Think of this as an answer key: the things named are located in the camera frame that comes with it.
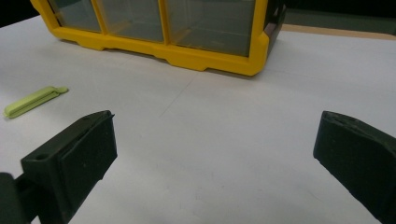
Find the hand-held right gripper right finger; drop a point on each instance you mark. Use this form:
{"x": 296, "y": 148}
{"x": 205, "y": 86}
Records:
{"x": 361, "y": 158}

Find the yellow drawer organizer box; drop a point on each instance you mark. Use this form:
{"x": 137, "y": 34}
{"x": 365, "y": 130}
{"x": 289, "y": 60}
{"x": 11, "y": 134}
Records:
{"x": 186, "y": 59}

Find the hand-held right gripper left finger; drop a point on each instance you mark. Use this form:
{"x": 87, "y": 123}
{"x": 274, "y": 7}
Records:
{"x": 77, "y": 158}

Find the light green sealing clip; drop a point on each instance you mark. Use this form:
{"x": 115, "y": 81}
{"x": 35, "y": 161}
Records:
{"x": 32, "y": 102}

